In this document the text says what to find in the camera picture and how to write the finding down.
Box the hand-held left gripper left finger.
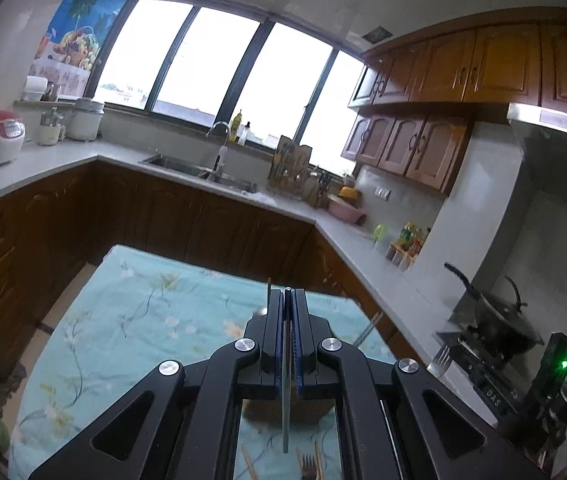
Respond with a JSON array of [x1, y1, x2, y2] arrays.
[[28, 289, 285, 480]]

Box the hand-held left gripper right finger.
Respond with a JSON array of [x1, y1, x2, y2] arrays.
[[291, 288, 547, 480]]

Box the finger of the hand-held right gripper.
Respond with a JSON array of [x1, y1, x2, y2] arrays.
[[451, 345, 485, 387]]

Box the steel fork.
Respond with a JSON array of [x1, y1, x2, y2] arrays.
[[427, 344, 453, 379]]

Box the wooden utensil holder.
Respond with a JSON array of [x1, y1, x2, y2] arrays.
[[241, 399, 339, 427]]

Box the pink-handled table knife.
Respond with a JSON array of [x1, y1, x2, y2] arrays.
[[282, 287, 295, 454]]

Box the gas stove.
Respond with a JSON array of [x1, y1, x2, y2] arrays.
[[433, 327, 539, 378]]

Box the black wok with lid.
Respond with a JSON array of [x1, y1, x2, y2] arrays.
[[444, 262, 547, 361]]

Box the condiment bottles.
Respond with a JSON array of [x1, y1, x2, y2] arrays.
[[398, 221, 429, 256]]

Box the blue floral tablecloth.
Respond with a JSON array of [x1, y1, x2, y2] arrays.
[[8, 245, 399, 480]]

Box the pink plastic basin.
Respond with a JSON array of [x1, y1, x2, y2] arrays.
[[327, 195, 367, 226]]

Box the knife block with knives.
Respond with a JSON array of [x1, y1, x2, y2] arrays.
[[308, 170, 334, 209]]

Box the wooden base cabinets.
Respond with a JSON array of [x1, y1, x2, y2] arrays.
[[0, 160, 414, 376]]

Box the wooden cutting board rack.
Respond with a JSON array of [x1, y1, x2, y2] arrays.
[[268, 135, 314, 196]]

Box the chrome kitchen faucet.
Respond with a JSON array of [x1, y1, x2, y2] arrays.
[[207, 121, 232, 183]]

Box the steel range hood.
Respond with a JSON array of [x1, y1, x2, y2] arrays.
[[506, 102, 567, 221]]

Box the white kitchen countertop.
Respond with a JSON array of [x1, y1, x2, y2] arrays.
[[0, 137, 469, 331]]

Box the large kitchen window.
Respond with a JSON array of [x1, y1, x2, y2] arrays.
[[91, 0, 367, 176]]

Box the wooden upper cabinets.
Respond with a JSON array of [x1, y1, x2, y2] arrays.
[[341, 7, 567, 196]]

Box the large white cooker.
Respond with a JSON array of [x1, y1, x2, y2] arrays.
[[66, 97, 106, 142]]

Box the small white kitchen appliance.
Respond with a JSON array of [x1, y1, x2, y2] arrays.
[[38, 107, 67, 147]]

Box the white storage box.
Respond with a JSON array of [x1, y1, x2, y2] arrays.
[[22, 76, 48, 102]]

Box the fruit and palm wall poster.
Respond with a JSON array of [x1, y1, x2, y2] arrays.
[[31, 0, 132, 98]]

